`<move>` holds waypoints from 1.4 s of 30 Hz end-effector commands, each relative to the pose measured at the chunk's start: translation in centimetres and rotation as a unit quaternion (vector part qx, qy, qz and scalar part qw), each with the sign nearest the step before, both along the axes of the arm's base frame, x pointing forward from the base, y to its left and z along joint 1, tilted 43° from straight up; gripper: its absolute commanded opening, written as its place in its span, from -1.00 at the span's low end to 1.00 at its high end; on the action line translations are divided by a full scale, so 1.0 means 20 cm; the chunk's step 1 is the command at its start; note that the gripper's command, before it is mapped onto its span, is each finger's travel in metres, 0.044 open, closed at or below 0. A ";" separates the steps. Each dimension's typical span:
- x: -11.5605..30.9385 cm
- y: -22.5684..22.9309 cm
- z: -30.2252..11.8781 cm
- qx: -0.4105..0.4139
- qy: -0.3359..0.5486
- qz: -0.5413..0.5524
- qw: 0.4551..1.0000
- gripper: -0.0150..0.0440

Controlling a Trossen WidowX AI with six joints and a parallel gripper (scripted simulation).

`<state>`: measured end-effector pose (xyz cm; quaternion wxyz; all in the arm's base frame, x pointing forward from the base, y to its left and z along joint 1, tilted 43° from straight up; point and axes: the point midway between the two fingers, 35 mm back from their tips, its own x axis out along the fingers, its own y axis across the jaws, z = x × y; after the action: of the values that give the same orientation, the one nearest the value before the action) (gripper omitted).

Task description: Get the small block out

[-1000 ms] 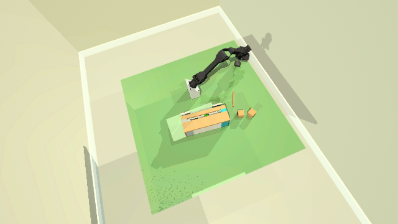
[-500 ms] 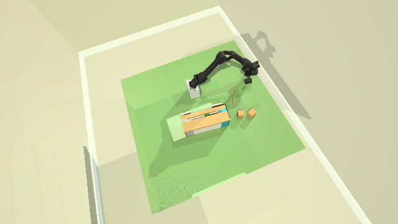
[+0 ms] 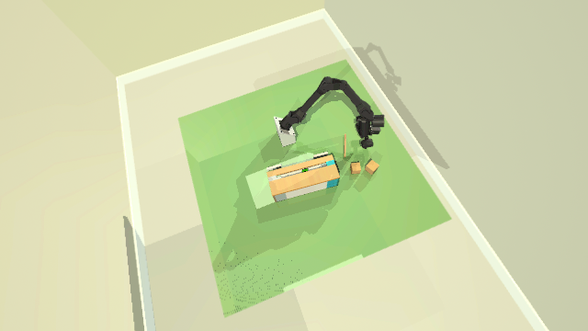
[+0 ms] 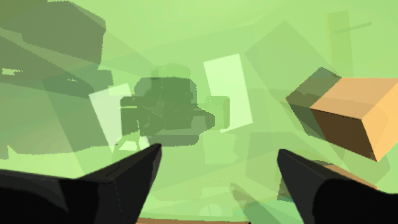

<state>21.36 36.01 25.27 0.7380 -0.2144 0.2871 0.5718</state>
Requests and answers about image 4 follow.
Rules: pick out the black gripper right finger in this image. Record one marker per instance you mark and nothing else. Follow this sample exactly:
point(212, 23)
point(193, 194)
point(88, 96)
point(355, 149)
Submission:
point(323, 196)

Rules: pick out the tan rectangular block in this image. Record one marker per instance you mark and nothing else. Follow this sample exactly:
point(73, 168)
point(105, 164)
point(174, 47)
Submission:
point(360, 115)

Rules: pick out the small tan cardboard box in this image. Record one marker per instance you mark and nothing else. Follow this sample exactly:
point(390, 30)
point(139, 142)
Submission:
point(349, 175)

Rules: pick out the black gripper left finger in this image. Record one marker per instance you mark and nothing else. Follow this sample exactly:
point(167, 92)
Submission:
point(111, 195)

